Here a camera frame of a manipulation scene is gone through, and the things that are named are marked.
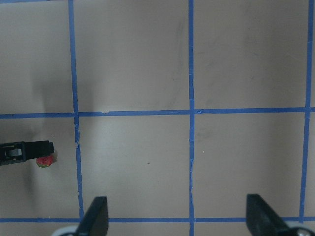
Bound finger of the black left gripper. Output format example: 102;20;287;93
0;141;54;165

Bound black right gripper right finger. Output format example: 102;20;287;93
247;194;295;236

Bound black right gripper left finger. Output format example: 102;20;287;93
75;196;109;236

